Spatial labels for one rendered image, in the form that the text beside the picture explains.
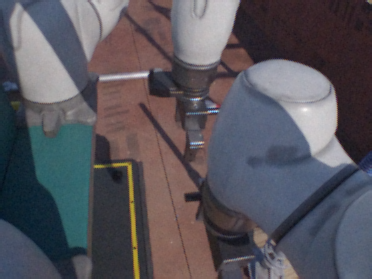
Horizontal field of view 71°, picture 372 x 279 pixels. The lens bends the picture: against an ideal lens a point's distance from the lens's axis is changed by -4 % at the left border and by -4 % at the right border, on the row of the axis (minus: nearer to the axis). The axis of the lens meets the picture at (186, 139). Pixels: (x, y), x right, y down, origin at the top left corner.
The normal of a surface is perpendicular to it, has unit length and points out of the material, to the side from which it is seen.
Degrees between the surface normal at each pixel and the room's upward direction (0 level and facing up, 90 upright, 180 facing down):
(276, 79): 13
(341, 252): 56
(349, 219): 50
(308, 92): 5
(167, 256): 0
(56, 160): 0
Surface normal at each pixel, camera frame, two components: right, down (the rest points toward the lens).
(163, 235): 0.10, -0.66
